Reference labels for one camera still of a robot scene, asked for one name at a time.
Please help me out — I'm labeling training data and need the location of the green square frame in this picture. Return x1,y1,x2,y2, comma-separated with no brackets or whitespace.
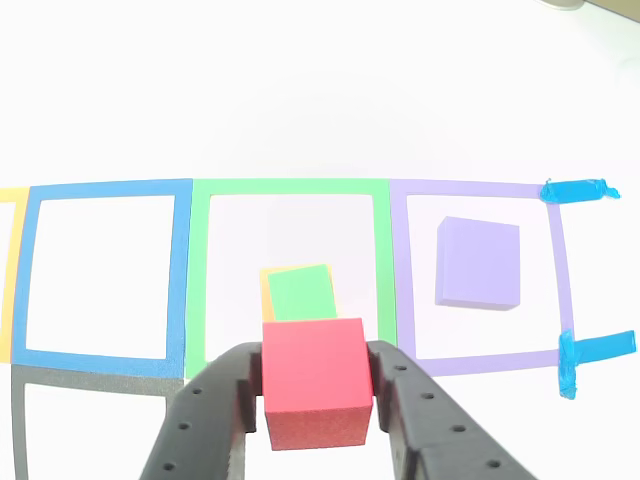
185,177,399,381

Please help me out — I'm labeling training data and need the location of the purple block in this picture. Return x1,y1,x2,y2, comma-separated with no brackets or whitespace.
434,215,521,311

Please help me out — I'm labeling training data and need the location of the black square frame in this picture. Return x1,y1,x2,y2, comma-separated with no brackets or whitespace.
10,363,186,480

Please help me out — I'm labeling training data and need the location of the orange square frame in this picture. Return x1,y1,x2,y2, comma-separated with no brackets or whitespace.
0,187,31,364

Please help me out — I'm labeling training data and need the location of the blue tape strip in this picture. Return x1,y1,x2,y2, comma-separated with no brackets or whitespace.
557,329,580,400
539,177,622,205
569,329,637,365

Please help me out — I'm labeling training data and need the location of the small red cube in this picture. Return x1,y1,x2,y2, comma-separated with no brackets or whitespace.
262,317,375,451

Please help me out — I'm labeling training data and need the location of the purple square frame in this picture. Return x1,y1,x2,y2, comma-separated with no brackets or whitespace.
388,178,575,377

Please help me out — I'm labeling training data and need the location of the green block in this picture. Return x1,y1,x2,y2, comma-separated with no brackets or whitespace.
267,264,339,322

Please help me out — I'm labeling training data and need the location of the blue square frame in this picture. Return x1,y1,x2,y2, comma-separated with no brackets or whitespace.
10,178,194,380

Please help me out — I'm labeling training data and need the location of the orange block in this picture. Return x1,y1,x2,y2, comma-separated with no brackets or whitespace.
258,263,341,324

